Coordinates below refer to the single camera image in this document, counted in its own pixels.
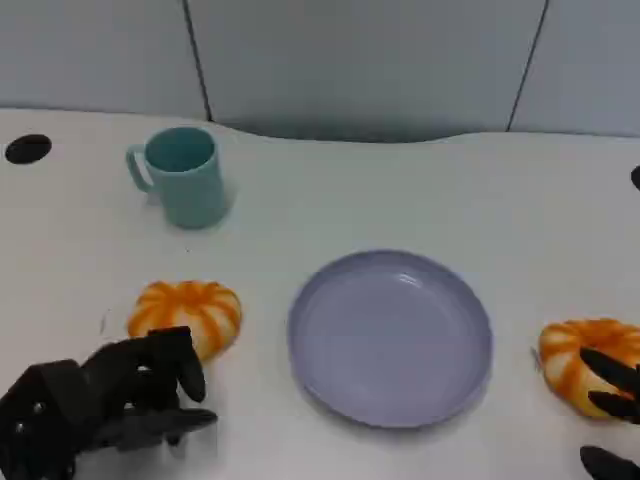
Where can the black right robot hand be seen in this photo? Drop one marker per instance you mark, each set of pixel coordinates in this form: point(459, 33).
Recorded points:
point(620, 375)

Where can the lilac plate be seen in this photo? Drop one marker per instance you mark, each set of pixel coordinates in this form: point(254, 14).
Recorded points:
point(390, 345)

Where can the orange white toy bread roll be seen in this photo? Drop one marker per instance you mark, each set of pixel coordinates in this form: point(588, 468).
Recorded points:
point(565, 360)
point(200, 310)

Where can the pale green mug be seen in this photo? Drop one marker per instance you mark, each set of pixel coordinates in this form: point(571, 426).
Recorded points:
point(192, 190)

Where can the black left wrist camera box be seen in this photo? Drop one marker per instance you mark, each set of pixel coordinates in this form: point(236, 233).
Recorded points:
point(45, 420)

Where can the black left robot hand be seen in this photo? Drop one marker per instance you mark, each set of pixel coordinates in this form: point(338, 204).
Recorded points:
point(150, 365)

